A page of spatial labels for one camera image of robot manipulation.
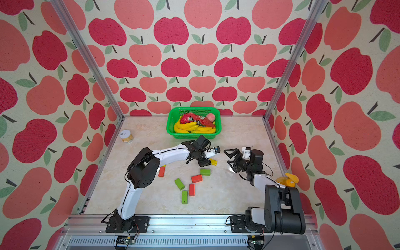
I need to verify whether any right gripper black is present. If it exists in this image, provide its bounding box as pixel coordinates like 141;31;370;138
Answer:
225;149;252;174

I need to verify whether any red block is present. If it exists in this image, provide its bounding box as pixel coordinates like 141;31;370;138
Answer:
189;183;195;196
158;166;166;177
191;175;203;183

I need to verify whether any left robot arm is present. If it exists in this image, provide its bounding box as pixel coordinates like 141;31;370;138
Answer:
102;135;221;233

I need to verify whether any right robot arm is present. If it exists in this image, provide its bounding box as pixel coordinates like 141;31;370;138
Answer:
224;147;306;234

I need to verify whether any green block upper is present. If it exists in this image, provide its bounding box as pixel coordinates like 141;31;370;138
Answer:
200;169;211;176

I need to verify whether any green block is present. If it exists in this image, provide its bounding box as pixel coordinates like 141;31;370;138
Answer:
181;190;189;204
175;178;185;191
200;169;211;176

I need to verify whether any yellow banana bunch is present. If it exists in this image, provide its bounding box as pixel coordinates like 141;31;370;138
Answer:
173;116;217;134

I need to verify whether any green plastic basket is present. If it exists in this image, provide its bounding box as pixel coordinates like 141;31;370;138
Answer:
166;107;222;139

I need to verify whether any green block left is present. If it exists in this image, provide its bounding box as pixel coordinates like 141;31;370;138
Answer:
175;178;185;191

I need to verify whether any green block lower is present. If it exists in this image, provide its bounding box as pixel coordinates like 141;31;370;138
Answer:
181;190;189;204

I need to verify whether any pink peach toy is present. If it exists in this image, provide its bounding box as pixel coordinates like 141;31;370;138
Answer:
206;113;216;122

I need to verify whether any red snack packet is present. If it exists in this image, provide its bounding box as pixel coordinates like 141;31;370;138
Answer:
180;112;215;128

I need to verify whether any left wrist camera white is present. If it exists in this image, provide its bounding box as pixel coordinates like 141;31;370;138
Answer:
204;146;221;158

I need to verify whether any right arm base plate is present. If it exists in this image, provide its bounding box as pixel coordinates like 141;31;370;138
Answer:
225;215;266;234

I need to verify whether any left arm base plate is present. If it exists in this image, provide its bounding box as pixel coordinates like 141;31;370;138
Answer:
105;216;150;233

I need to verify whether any aluminium front rail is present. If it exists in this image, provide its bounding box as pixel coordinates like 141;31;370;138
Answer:
53;215;324;250

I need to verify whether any right aluminium post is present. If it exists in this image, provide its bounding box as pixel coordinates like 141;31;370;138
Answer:
263;0;329;124

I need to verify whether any aluminium post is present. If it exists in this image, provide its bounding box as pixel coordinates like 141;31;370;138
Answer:
50;1;125;121
263;0;329;124

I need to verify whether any left aluminium post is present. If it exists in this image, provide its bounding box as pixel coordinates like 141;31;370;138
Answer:
50;1;125;121

